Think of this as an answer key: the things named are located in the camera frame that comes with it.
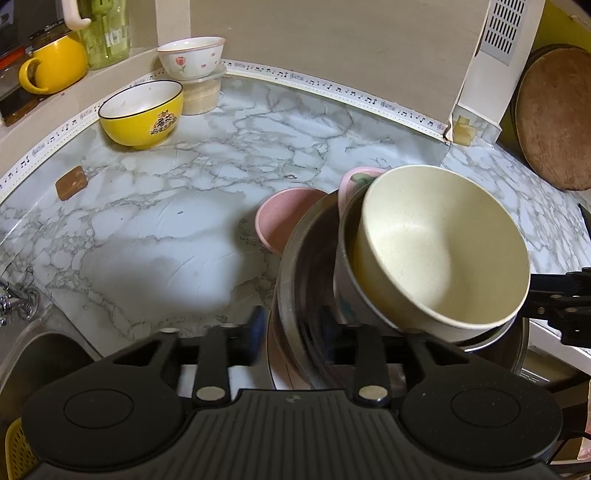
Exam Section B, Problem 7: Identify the brown rectangular block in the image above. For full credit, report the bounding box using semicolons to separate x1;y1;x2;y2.
55;165;89;201

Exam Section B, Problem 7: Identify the chrome faucet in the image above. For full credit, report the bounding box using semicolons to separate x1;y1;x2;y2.
0;271;40;326

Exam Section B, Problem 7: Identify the green water bottle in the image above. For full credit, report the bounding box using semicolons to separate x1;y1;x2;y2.
62;0;131;71

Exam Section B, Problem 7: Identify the yellow plastic basket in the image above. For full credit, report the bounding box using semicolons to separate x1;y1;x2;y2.
4;417;38;480

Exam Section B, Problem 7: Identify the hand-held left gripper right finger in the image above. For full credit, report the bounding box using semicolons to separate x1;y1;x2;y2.
322;322;468;408

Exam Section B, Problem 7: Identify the round wooden cutting board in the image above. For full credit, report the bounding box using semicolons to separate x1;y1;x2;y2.
514;43;591;191

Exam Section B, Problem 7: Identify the yellow cutting board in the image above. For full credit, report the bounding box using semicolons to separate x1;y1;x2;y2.
530;0;591;48

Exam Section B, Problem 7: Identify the yellow bowl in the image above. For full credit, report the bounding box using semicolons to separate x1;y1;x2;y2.
98;80;184;151

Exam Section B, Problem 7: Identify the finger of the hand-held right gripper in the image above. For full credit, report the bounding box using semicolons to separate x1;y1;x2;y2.
529;267;591;299
521;296;591;349

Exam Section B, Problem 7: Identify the pink bear-shaped plate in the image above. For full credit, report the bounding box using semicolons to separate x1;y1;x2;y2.
255;188;330;256

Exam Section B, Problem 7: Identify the steel sink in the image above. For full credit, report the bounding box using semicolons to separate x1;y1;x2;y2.
0;318;103;417

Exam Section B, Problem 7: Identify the grey vent grille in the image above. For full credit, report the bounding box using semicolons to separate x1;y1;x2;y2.
473;0;528;66

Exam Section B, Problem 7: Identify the yellow mug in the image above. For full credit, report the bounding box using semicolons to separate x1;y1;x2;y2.
18;34;89;96

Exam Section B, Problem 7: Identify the dark glass jar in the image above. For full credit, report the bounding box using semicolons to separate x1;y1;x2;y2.
0;60;40;126

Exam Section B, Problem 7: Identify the white floral bowl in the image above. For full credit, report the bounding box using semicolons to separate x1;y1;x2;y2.
156;36;226;80

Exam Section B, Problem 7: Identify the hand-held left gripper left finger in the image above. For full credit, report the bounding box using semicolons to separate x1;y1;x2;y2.
112;306;267;409

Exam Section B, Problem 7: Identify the plastic food container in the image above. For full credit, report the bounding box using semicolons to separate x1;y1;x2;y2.
177;64;228;116

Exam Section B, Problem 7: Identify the stainless steel bowl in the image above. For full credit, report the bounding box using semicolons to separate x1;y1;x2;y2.
267;189;531;393

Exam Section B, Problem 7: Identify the cream bowl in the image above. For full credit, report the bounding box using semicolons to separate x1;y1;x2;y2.
353;165;531;343

